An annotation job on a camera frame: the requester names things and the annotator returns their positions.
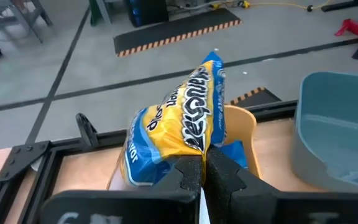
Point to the grey plastic bin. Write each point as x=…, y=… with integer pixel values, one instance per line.
x=337, y=124

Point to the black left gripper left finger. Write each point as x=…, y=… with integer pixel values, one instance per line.
x=120, y=207

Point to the black table frame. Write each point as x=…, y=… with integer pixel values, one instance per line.
x=20, y=158

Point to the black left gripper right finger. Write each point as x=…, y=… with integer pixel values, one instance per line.
x=259, y=205

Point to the black striped floor mat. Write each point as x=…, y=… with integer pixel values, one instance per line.
x=255, y=98
x=176, y=31

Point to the red metal stand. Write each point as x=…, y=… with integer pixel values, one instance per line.
x=357, y=29

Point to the blue Maruchan ramen packet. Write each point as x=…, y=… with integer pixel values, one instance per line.
x=236, y=152
x=172, y=130

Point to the black computer tower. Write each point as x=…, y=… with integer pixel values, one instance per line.
x=148, y=12

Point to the yellow plastic bin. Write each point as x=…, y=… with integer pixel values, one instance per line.
x=244, y=130

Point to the grey metal table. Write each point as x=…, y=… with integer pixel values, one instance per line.
x=20, y=14

